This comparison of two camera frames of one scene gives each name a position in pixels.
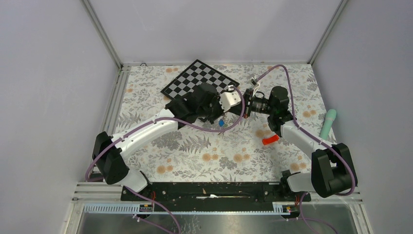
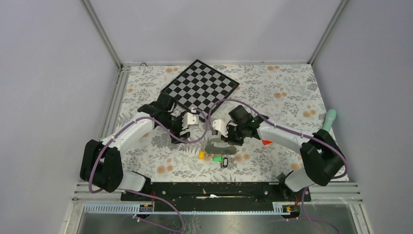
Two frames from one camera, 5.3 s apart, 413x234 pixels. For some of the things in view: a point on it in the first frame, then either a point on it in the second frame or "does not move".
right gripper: (247, 98) -> (231, 141)
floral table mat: (246, 146) does not move
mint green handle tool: (330, 116) does not move
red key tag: (265, 141) does not move
